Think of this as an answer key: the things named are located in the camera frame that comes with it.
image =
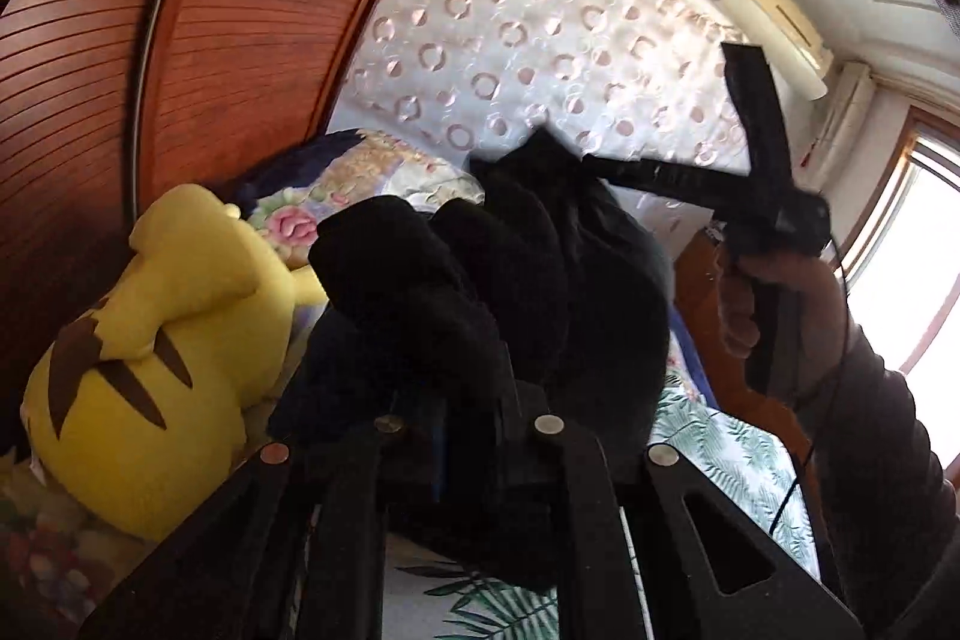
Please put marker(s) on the pale window curtain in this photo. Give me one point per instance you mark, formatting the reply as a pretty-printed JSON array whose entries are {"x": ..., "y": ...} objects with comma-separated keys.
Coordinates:
[{"x": 847, "y": 100}]

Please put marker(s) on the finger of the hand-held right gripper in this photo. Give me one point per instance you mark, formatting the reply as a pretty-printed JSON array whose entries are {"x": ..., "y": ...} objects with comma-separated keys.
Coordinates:
[{"x": 645, "y": 175}]

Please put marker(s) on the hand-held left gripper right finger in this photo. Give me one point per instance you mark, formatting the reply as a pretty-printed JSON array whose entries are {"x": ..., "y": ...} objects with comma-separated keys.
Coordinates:
[{"x": 510, "y": 441}]

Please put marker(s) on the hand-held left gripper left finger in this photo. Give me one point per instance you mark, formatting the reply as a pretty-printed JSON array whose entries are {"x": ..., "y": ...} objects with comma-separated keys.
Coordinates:
[{"x": 442, "y": 452}]

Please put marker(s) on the person's right forearm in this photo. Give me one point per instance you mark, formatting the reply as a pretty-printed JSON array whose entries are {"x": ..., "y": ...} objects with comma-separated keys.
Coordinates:
[{"x": 885, "y": 445}]

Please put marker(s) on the leaf print bed sheet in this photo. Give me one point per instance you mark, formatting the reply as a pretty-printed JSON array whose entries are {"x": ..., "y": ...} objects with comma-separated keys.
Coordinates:
[{"x": 720, "y": 452}]

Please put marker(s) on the dark floral bedding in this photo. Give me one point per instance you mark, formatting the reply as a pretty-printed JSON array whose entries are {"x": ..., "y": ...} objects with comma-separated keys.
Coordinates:
[{"x": 45, "y": 550}]

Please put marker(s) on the wall air conditioner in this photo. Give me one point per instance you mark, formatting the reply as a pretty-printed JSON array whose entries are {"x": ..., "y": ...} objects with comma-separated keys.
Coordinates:
[{"x": 780, "y": 21}]

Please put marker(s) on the wooden slatted wardrobe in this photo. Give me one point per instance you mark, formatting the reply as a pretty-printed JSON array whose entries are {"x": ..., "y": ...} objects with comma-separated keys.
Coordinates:
[{"x": 225, "y": 10}]

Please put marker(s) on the circle print wall cloth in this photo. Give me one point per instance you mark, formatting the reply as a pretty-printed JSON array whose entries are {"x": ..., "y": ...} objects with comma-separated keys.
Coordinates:
[{"x": 525, "y": 25}]

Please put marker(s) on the yellow plush toy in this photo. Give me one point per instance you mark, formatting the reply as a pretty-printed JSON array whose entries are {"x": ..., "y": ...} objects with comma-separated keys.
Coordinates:
[{"x": 165, "y": 347}]

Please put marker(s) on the black printed t-shirt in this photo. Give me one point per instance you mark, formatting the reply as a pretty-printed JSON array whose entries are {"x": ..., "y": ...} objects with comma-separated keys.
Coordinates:
[{"x": 420, "y": 280}]

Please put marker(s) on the person's right hand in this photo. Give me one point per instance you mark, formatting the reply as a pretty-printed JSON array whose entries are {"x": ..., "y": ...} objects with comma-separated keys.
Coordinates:
[{"x": 806, "y": 302}]

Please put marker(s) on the long wooden cabinet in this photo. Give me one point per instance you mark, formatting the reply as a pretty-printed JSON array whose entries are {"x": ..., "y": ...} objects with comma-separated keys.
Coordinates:
[{"x": 694, "y": 265}]

